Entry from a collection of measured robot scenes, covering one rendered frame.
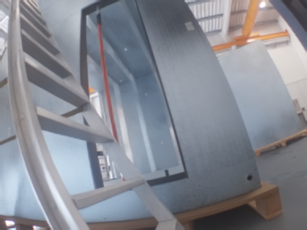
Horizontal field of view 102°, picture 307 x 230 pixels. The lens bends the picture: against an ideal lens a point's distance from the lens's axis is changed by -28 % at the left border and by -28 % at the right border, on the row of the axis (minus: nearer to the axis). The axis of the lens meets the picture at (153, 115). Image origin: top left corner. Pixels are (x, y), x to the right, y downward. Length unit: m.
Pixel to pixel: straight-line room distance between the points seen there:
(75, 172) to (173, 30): 1.21
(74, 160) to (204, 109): 0.90
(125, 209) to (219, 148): 0.65
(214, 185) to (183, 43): 0.92
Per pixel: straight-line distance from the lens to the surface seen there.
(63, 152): 1.30
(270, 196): 0.98
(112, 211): 1.13
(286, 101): 5.05
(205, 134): 0.97
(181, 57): 1.15
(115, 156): 0.77
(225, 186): 1.00
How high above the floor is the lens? 0.45
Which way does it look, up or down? 17 degrees up
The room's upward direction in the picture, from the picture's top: 14 degrees counter-clockwise
